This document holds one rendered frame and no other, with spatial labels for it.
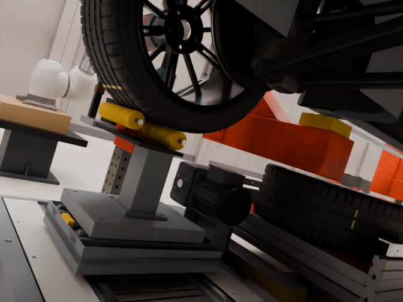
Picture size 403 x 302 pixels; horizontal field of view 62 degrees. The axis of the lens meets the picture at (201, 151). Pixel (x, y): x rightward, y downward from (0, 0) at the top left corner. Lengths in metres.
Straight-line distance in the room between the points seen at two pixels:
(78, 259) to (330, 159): 0.86
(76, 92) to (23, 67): 3.14
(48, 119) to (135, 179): 1.02
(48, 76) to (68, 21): 3.26
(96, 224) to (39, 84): 1.31
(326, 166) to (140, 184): 0.64
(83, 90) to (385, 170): 2.45
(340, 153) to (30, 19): 4.66
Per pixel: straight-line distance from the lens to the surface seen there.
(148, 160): 1.07
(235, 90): 1.19
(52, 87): 2.13
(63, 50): 5.29
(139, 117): 1.02
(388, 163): 3.23
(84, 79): 2.17
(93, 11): 1.01
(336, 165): 1.30
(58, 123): 2.03
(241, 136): 1.48
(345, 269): 1.28
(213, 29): 0.87
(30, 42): 5.31
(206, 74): 1.43
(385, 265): 1.23
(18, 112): 1.99
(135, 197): 1.09
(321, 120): 1.28
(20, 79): 5.29
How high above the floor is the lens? 0.52
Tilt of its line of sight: 2 degrees down
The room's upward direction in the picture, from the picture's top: 18 degrees clockwise
